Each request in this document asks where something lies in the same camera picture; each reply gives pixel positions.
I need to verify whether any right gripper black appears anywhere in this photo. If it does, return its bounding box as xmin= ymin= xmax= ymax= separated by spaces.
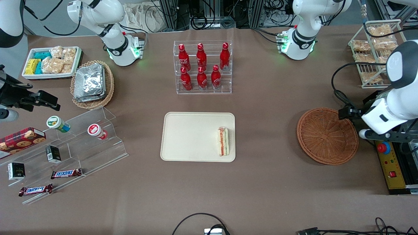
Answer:
xmin=0 ymin=65 xmax=61 ymax=112

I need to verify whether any triangle sandwich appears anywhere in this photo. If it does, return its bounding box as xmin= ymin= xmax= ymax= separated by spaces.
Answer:
xmin=215 ymin=127 xmax=230 ymax=157

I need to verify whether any brown wicker basket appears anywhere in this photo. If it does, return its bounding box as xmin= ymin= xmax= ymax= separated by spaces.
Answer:
xmin=297 ymin=108 xmax=359 ymax=165

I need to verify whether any light wicker basket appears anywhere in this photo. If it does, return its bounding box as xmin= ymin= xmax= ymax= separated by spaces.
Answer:
xmin=70 ymin=60 xmax=115 ymax=110

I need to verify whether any cream rectangular plastic tray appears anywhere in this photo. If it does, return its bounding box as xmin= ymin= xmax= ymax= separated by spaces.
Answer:
xmin=160 ymin=112 xmax=236 ymax=163

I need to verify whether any green lid sunflower cup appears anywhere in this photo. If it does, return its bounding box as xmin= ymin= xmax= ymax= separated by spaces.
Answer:
xmin=46 ymin=116 xmax=71 ymax=133

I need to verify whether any white rectangular snack bin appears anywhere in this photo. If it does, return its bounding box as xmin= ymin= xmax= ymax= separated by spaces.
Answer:
xmin=22 ymin=46 xmax=82 ymax=81

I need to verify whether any yellow snack pack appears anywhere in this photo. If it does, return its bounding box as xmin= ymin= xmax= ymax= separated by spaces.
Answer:
xmin=25 ymin=58 xmax=41 ymax=75

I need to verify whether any red tartan cookie box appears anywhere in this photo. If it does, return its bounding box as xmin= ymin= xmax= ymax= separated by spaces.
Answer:
xmin=0 ymin=127 xmax=46 ymax=160

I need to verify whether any foil wrapped pack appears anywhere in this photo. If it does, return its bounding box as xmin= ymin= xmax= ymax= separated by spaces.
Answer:
xmin=74 ymin=63 xmax=105 ymax=99
xmin=73 ymin=88 xmax=107 ymax=103

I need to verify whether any small black barcode carton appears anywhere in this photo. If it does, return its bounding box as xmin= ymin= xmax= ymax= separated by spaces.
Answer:
xmin=45 ymin=145 xmax=62 ymax=164

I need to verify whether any clear bag fried snack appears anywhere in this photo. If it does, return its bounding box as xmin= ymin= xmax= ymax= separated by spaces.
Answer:
xmin=372 ymin=38 xmax=398 ymax=52
xmin=352 ymin=39 xmax=372 ymax=53
xmin=367 ymin=24 xmax=393 ymax=37
xmin=354 ymin=53 xmax=373 ymax=64

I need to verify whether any red lid strawberry yogurt cup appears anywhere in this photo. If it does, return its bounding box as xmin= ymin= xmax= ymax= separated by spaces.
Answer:
xmin=87 ymin=123 xmax=108 ymax=140

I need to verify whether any clear acrylic stepped shelf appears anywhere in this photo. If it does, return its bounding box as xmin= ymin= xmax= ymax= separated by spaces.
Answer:
xmin=0 ymin=106 xmax=129 ymax=205

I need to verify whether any black and white carton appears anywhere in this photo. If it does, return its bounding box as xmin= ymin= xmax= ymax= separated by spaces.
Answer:
xmin=8 ymin=162 xmax=26 ymax=181

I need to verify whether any yellow emergency stop box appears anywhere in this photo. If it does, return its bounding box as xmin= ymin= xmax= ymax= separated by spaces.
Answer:
xmin=375 ymin=140 xmax=408 ymax=190

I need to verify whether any Snickers chocolate bar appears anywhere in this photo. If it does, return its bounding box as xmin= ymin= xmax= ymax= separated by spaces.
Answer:
xmin=18 ymin=184 xmax=54 ymax=197
xmin=50 ymin=168 xmax=83 ymax=180

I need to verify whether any clear acrylic bottle rack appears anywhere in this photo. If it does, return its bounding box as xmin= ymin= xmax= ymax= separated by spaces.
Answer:
xmin=173 ymin=40 xmax=233 ymax=95

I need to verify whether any red cola bottle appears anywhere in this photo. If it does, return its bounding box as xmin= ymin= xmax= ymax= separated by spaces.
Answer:
xmin=219 ymin=42 xmax=231 ymax=71
xmin=196 ymin=43 xmax=207 ymax=71
xmin=181 ymin=67 xmax=193 ymax=91
xmin=197 ymin=66 xmax=208 ymax=91
xmin=178 ymin=44 xmax=191 ymax=71
xmin=211 ymin=65 xmax=222 ymax=90

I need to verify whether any white cloth bag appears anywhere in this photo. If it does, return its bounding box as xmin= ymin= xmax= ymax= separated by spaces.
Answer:
xmin=123 ymin=3 xmax=166 ymax=33

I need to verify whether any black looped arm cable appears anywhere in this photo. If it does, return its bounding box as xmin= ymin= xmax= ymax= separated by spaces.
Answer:
xmin=331 ymin=62 xmax=388 ymax=110

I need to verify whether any white wire rack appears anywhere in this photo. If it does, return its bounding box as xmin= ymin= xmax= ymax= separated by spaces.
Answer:
xmin=347 ymin=19 xmax=408 ymax=89

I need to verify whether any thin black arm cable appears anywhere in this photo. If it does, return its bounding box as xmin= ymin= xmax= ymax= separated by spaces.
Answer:
xmin=24 ymin=0 xmax=83 ymax=37

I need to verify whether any black cable with connector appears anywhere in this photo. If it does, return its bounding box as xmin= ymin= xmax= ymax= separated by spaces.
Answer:
xmin=297 ymin=217 xmax=418 ymax=235

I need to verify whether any black cable loop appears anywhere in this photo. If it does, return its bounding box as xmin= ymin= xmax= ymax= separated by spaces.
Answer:
xmin=171 ymin=212 xmax=230 ymax=235

